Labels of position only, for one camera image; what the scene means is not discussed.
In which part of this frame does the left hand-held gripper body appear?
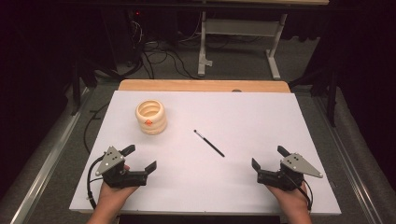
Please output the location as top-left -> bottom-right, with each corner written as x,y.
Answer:
94,145 -> 149,189

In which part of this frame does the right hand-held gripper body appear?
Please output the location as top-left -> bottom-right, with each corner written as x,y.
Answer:
256,152 -> 324,191

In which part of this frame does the thin black brush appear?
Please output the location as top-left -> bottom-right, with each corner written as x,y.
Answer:
193,129 -> 226,159

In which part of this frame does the person's left hand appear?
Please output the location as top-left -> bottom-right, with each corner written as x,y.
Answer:
97,164 -> 140,210

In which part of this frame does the person's right hand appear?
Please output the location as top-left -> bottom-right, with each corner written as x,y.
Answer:
265,181 -> 310,214

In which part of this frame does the cream ribbed cup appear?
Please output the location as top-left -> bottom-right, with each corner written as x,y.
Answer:
134,99 -> 168,136

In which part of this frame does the white table board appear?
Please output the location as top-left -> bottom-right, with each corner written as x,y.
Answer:
68,90 -> 342,217

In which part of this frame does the black metal stand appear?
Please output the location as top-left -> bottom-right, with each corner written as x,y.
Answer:
69,55 -> 98,117
288,68 -> 341,128

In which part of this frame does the wooden table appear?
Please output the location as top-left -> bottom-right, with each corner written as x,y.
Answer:
118,78 -> 291,93

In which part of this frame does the dark computer case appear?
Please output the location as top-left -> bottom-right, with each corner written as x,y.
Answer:
123,7 -> 148,67

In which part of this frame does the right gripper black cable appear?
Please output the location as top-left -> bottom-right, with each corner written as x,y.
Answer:
284,173 -> 314,212

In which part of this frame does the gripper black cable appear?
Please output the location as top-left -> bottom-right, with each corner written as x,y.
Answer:
86,155 -> 106,210
284,173 -> 314,212

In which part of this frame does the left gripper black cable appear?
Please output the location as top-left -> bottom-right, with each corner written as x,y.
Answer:
86,155 -> 106,210

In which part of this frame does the black floor cable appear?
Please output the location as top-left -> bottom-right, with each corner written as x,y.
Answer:
83,102 -> 110,155

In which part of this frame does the metal floor rail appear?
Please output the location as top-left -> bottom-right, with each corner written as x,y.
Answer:
312,96 -> 388,224
8,88 -> 94,224

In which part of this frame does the tangle of black floor cables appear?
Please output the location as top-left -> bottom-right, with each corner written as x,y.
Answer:
125,12 -> 201,80

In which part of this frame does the white metal desk frame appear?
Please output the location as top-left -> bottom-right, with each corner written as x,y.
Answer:
197,0 -> 331,80

